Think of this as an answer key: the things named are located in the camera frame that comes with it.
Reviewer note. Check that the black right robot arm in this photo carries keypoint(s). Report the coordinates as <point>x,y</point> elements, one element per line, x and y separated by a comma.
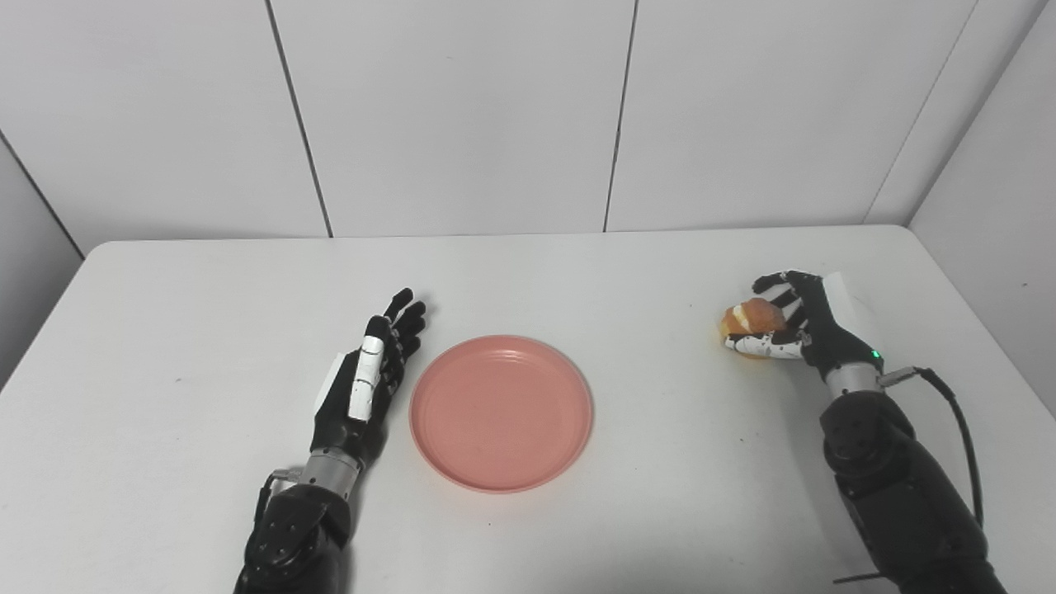
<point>899,487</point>

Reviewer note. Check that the pink round plate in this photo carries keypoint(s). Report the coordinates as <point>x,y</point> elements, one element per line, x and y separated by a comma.
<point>501,412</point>

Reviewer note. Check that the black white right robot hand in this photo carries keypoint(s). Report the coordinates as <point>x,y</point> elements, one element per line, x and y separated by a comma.
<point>825,330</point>

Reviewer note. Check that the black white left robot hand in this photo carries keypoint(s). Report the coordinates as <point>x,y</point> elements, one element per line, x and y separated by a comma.
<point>342,404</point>

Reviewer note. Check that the cream puff pastry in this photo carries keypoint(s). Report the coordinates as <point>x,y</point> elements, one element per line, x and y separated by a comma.
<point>747,318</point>

